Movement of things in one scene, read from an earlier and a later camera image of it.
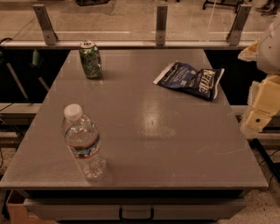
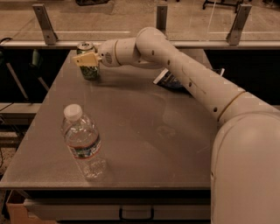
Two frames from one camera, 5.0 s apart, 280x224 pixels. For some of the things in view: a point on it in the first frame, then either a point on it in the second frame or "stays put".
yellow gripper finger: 267,103 → 87,59
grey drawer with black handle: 135,208 stays put
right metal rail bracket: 240,19 stays put
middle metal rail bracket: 162,14 stays put
